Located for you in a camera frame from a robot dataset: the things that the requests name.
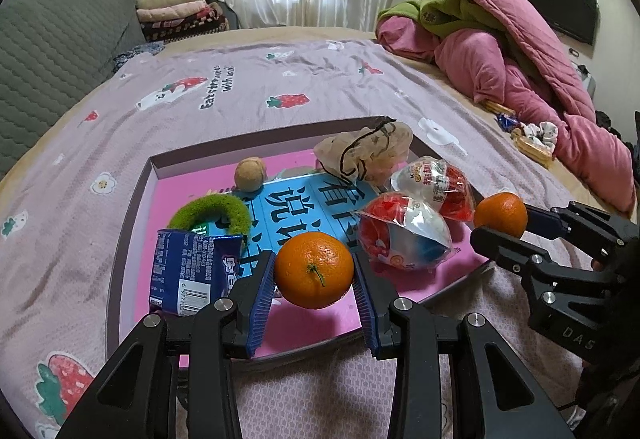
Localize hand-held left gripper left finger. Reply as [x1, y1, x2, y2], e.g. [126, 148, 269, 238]
[55, 251, 276, 439]

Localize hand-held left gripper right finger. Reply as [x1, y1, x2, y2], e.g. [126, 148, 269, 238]
[352, 251, 576, 439]

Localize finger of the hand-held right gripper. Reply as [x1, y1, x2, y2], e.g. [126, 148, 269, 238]
[470, 225, 621, 305]
[522, 201, 640, 265]

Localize small orange mandarin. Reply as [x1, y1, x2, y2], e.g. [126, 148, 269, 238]
[473, 192, 529, 240]

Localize large orange mandarin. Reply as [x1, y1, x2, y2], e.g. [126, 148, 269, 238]
[274, 231, 355, 310]

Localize blue snack packet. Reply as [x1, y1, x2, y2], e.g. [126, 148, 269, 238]
[148, 229, 246, 317]

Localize red and blue toy egg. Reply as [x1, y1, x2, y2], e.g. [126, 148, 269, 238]
[360, 192, 453, 273]

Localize red toy egg packet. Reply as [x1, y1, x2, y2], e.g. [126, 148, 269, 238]
[390, 156, 476, 222]

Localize green fuzzy ring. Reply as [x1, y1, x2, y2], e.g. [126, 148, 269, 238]
[167, 195, 251, 250]

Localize brown walnut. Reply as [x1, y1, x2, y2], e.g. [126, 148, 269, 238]
[234, 157, 266, 192]

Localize shallow grey cardboard box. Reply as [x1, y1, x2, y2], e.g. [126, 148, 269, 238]
[106, 116, 496, 372]

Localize beige mesh scrunchie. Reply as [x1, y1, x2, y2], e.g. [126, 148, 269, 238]
[313, 117, 415, 182]

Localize pink and blue book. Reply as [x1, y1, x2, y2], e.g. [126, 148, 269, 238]
[150, 149, 488, 360]

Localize snack wrappers near quilt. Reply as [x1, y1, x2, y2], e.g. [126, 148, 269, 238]
[482, 100, 560, 170]

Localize pink quilt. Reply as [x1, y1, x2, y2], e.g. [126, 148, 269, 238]
[375, 0, 637, 214]

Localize black television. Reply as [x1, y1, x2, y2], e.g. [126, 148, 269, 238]
[524, 0, 599, 46]

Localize green blanket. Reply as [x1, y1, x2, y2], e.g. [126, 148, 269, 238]
[377, 0, 501, 40]

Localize dark patterned cloth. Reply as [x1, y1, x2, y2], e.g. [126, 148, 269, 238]
[112, 41, 166, 72]

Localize stack of folded blankets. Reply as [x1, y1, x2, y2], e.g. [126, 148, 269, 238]
[136, 0, 231, 42]

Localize grey quilted sofa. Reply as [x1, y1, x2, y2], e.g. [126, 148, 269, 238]
[0, 0, 146, 180]

